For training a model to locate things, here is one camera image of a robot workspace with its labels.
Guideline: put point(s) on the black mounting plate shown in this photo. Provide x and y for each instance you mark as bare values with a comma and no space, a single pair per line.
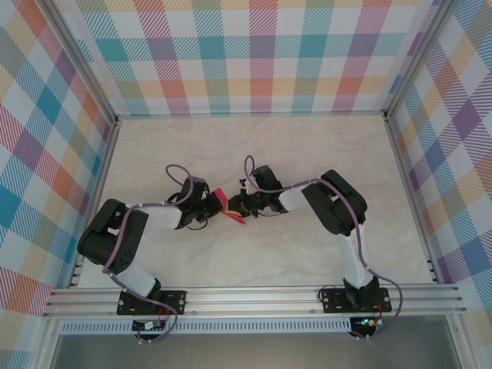
177,301
334,301

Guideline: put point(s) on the grey metal panel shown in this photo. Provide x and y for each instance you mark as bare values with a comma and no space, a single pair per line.
250,351

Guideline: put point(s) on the aluminium frame bar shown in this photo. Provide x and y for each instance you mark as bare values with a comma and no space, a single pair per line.
250,114
408,192
100,184

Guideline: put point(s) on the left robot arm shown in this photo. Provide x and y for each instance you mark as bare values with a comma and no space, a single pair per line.
165,219

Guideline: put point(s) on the right circuit board green light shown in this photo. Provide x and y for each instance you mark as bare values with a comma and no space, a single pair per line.
367,322

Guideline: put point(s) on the left black circuit board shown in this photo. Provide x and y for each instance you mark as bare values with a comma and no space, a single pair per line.
146,326

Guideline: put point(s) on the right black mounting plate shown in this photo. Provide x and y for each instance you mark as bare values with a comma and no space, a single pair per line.
334,301

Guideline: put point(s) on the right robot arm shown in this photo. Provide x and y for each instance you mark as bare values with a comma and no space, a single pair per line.
294,200

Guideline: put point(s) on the aluminium frame post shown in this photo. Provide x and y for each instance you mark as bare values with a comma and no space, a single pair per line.
418,57
85,61

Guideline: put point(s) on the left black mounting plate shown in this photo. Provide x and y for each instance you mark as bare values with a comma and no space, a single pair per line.
177,301

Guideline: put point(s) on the pink paper sheet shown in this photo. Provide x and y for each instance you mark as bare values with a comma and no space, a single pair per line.
221,194

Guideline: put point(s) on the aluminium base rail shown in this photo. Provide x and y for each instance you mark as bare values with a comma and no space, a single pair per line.
250,301

